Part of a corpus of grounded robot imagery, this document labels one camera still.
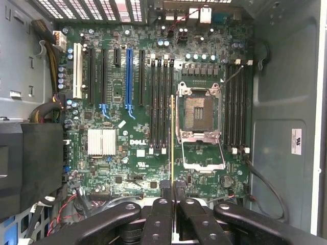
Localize coin cell battery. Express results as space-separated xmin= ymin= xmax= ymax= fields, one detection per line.
xmin=220 ymin=174 xmax=235 ymax=189

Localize metal socket cover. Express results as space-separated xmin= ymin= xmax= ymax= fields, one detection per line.
xmin=179 ymin=132 xmax=227 ymax=172

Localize silver chipset heatsink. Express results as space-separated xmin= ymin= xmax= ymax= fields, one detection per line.
xmin=87 ymin=129 xmax=117 ymax=156

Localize CPU socket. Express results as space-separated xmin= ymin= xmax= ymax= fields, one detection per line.
xmin=177 ymin=81 xmax=222 ymax=138

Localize green motherboard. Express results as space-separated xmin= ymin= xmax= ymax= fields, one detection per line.
xmin=57 ymin=22 xmax=253 ymax=202

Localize open PC case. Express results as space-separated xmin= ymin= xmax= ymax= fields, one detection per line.
xmin=0 ymin=0 xmax=327 ymax=245

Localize long black expansion slot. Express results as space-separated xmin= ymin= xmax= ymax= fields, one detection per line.
xmin=88 ymin=45 xmax=97 ymax=105
xmin=100 ymin=47 xmax=111 ymax=120
xmin=138 ymin=49 xmax=146 ymax=107

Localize blue expansion slot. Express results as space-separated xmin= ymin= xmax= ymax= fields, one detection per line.
xmin=125 ymin=48 xmax=135 ymax=120

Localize socket locking lever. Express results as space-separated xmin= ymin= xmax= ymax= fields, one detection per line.
xmin=220 ymin=65 xmax=245 ymax=90

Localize white expansion slot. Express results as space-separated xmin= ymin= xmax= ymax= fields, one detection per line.
xmin=73 ymin=42 xmax=84 ymax=100

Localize white power connector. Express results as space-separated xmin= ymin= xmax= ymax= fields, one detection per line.
xmin=52 ymin=30 xmax=67 ymax=53

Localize thin black wire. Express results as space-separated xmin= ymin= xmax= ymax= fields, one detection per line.
xmin=242 ymin=149 xmax=291 ymax=224

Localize braided power cable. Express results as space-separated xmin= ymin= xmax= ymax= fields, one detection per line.
xmin=31 ymin=19 xmax=60 ymax=94
xmin=29 ymin=93 xmax=66 ymax=124

